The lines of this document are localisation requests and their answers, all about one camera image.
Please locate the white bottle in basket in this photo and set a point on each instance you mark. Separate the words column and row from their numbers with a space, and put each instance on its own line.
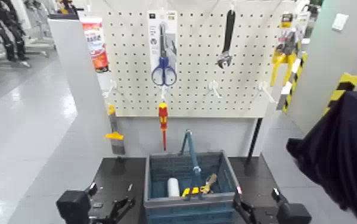
column 173, row 187

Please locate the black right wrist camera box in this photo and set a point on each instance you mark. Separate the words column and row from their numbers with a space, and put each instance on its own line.
column 294, row 214

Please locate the yellow pliers in package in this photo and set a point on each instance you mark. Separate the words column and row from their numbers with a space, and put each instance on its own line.
column 286, row 47

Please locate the yellow black machine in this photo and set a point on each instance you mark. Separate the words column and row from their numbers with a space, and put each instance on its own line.
column 64, row 7

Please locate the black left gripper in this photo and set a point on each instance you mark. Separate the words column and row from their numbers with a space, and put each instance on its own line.
column 100, row 214

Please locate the blue plastic crate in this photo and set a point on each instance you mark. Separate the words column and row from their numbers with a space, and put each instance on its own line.
column 190, row 203

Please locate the yellow black hazard post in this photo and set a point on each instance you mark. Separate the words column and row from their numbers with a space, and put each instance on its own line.
column 347, row 79

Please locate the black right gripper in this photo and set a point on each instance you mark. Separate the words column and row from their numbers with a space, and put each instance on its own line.
column 265, row 215

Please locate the white pegboard hook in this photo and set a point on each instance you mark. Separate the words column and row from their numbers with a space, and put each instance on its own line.
column 163, row 92
column 214, row 86
column 264, row 86
column 112, row 85

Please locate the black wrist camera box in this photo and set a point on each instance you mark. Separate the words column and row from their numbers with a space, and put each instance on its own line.
column 73, row 206
column 294, row 214

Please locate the white perforated pegboard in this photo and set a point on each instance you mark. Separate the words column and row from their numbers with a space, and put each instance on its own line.
column 197, row 62

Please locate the red white tube package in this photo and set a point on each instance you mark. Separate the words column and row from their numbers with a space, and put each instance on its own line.
column 95, row 43

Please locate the black pegboard stand leg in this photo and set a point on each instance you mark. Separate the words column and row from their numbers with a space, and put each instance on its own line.
column 255, row 134

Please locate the red yellow screwdriver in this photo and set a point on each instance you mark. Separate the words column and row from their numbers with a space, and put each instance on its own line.
column 163, row 114

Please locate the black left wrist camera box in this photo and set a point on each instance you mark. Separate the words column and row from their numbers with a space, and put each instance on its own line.
column 73, row 206

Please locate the black adjustable wrench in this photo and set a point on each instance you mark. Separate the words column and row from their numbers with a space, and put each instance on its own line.
column 229, row 28

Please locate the black humanoid robot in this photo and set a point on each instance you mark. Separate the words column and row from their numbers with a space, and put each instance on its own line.
column 10, row 50

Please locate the white wall plate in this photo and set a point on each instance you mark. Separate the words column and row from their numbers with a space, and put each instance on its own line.
column 340, row 22

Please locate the dark navy cloth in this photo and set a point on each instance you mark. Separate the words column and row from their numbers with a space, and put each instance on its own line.
column 347, row 150

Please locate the blue scissors in package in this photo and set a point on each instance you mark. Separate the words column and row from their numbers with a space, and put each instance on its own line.
column 164, row 61

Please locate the white partition panel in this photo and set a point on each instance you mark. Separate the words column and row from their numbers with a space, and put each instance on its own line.
column 71, row 78

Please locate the yellow black hand tool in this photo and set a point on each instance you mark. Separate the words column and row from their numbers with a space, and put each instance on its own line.
column 193, row 190

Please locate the yellow black hazard strip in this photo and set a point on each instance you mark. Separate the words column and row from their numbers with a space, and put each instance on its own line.
column 291, row 90

